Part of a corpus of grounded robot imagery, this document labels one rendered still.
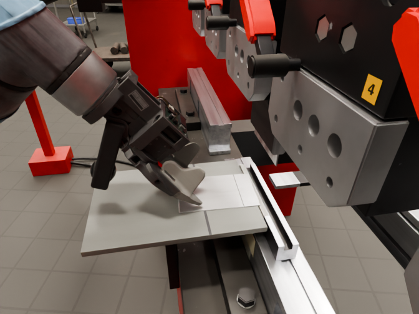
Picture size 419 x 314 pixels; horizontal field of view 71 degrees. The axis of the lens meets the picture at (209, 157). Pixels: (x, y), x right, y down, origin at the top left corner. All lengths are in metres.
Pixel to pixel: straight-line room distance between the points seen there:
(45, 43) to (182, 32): 0.92
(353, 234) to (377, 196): 1.75
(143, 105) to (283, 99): 0.19
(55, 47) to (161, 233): 0.27
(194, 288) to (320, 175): 0.35
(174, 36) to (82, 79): 0.90
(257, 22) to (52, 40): 0.22
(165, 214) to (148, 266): 1.21
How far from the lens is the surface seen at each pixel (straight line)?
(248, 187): 0.52
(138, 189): 0.52
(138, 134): 0.40
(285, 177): 0.55
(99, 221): 0.48
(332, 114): 0.22
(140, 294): 1.59
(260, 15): 0.27
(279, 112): 0.30
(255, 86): 0.37
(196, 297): 0.53
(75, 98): 0.38
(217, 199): 0.49
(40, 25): 0.38
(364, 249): 1.92
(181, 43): 1.26
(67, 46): 0.38
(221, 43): 0.55
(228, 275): 0.51
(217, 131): 0.80
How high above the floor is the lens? 1.33
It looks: 34 degrees down
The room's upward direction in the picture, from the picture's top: 1 degrees clockwise
